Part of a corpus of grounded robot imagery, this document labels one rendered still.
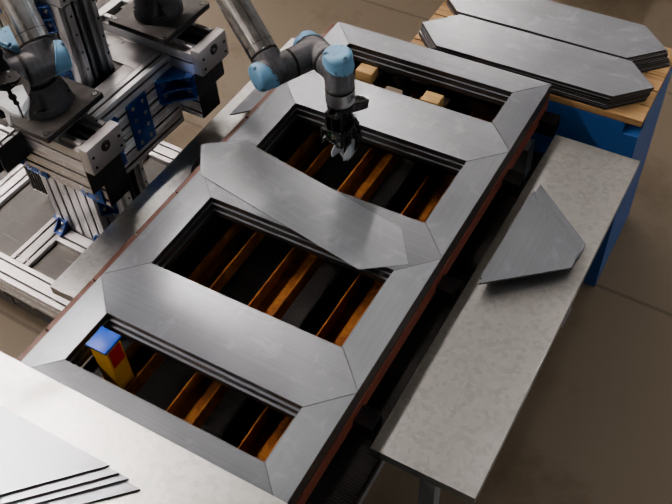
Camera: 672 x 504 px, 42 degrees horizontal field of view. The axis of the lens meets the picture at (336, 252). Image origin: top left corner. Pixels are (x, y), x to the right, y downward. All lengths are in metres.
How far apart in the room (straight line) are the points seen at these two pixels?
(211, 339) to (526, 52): 1.41
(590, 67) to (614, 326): 0.94
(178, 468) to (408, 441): 0.58
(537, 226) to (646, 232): 1.21
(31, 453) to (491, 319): 1.14
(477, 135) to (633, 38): 0.71
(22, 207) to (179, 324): 1.50
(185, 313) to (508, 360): 0.80
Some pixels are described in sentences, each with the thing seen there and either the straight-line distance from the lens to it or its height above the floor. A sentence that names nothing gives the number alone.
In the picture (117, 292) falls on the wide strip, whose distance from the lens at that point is 2.24.
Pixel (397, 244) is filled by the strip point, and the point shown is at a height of 0.87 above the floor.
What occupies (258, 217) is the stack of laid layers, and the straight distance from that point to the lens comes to 2.34.
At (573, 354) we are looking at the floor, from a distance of 3.15.
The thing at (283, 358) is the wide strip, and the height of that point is 0.87.
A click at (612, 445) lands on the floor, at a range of 2.99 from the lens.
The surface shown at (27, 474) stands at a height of 1.07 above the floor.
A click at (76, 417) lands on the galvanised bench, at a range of 1.84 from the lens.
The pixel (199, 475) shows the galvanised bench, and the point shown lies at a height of 1.05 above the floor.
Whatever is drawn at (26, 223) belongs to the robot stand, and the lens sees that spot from 3.46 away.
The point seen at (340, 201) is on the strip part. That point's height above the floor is 0.87.
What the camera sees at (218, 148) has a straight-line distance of 2.55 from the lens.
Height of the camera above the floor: 2.55
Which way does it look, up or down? 49 degrees down
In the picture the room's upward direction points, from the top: 4 degrees counter-clockwise
